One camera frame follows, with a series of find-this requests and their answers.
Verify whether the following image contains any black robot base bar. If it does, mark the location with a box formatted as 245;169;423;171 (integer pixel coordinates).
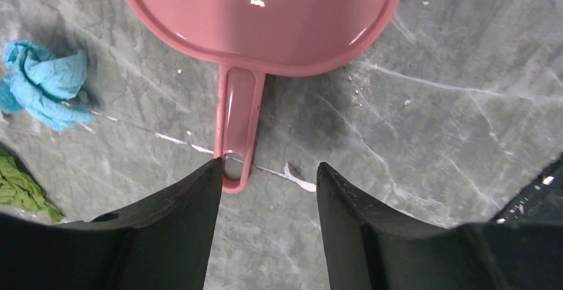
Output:
491;155;562;224

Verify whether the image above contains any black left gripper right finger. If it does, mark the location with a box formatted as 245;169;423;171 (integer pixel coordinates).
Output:
317;163;562;289

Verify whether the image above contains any light blue scrap right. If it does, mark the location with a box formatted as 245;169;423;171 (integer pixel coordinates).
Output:
1;40;94;131

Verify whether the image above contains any green paper scrap centre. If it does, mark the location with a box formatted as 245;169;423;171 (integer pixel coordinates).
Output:
1;149;64;223

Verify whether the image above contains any pink dustpan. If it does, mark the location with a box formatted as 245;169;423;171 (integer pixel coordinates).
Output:
126;0;400;194

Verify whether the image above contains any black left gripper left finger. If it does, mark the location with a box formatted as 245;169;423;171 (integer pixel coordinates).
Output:
1;159;223;289

